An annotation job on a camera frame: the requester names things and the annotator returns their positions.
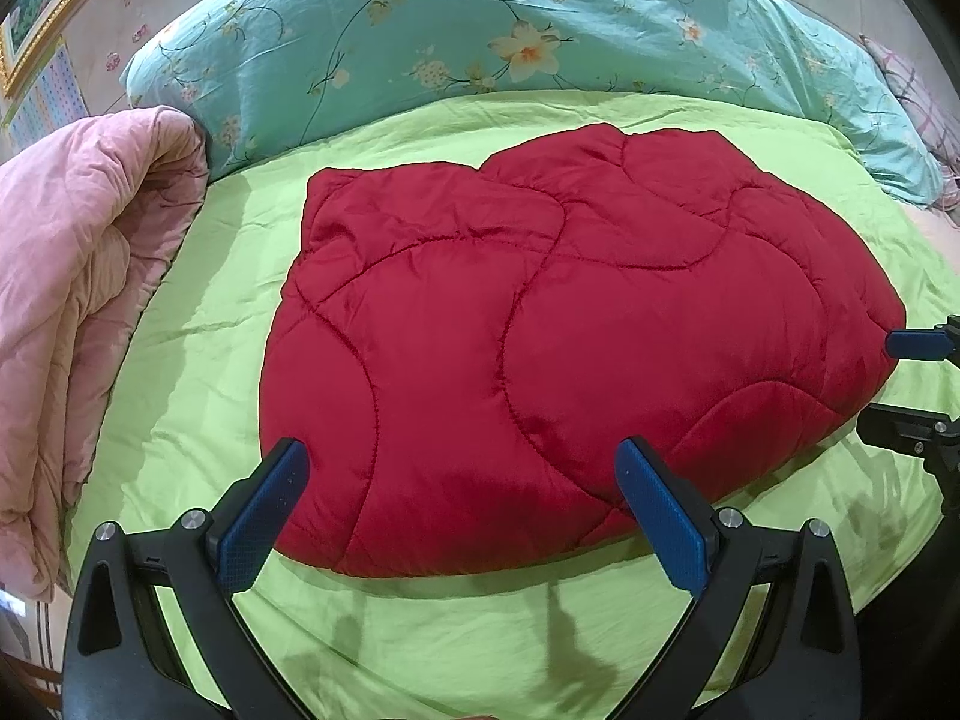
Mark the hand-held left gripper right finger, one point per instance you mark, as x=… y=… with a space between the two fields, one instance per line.
x=664 y=516

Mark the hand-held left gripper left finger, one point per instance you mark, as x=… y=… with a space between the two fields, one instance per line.
x=264 y=516

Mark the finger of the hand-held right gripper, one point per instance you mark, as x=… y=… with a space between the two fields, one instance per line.
x=904 y=424
x=921 y=343

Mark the red quilted jacket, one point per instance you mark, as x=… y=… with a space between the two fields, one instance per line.
x=570 y=345

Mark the lime green bed sheet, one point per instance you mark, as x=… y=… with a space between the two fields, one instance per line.
x=420 y=645

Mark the pink plaid cloth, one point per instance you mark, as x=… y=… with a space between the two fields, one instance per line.
x=922 y=97

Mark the pink quilt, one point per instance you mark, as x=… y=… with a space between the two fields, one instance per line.
x=75 y=300

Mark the teal floral quilt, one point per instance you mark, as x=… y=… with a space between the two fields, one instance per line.
x=420 y=30

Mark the gold framed picture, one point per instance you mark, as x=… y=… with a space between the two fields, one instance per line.
x=37 y=7

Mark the dotted wall poster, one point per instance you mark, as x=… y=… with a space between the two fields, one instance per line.
x=49 y=97

